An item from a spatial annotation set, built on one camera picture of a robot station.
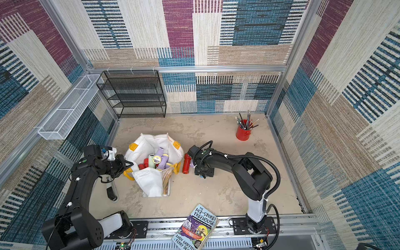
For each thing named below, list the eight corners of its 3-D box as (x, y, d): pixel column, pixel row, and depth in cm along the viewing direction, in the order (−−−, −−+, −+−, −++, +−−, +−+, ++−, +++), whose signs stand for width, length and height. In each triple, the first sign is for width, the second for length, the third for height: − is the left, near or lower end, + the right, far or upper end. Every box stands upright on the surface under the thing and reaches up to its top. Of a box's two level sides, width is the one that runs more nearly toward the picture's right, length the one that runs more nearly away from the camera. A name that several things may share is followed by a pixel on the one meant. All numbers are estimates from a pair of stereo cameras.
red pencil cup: (237, 141, 108) (240, 130, 98) (235, 131, 114) (238, 119, 104) (249, 141, 108) (254, 130, 98) (247, 131, 114) (251, 119, 104)
